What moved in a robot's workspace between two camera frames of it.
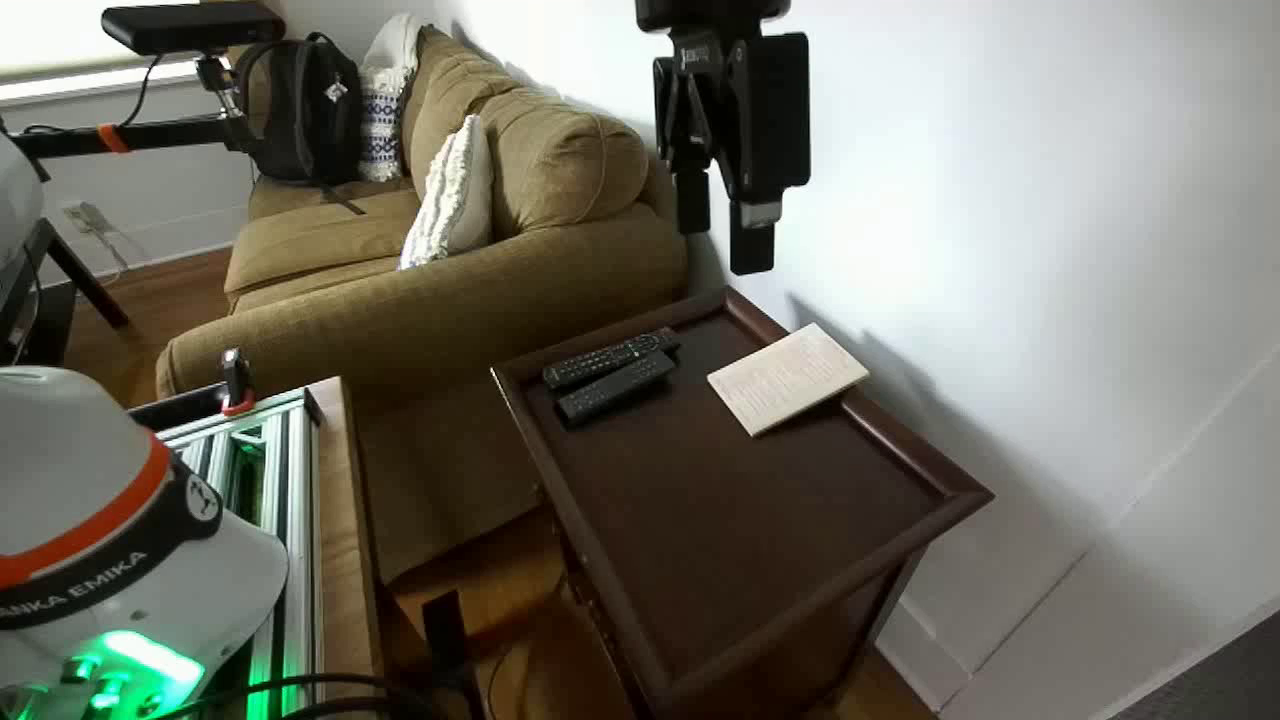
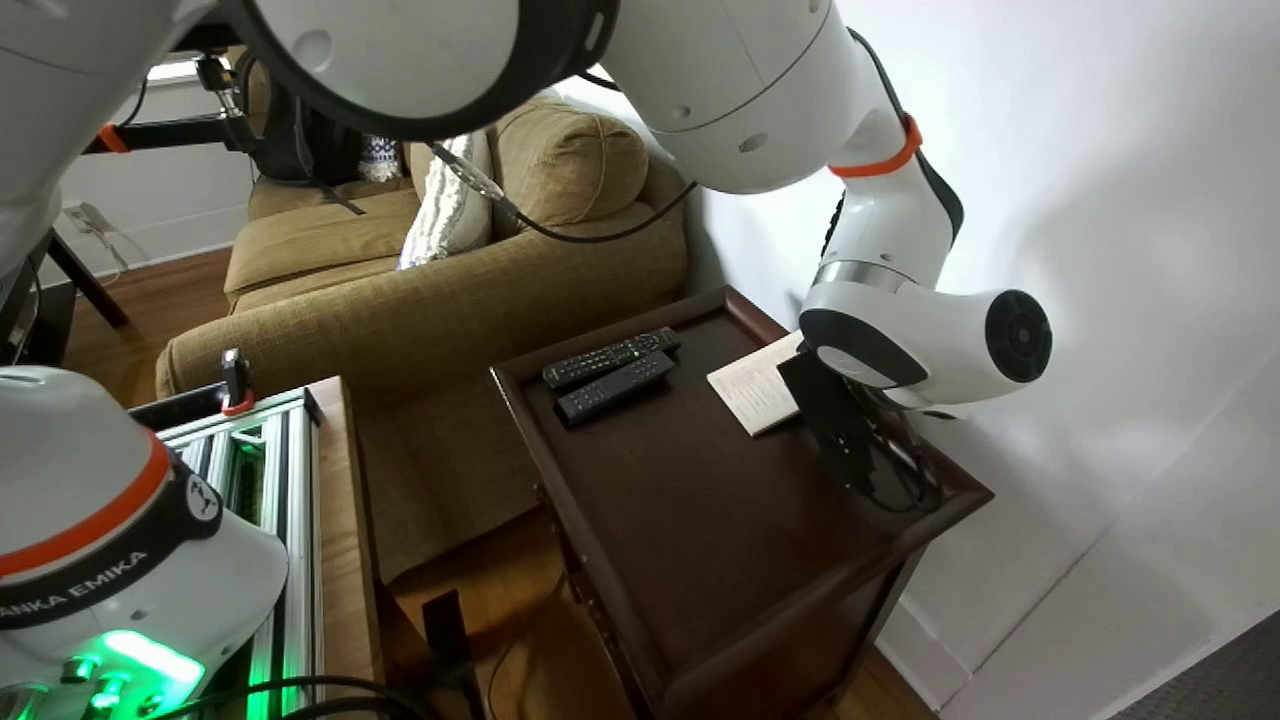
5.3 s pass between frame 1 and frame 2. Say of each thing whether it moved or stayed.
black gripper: moved
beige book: stayed
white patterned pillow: stayed
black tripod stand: stayed
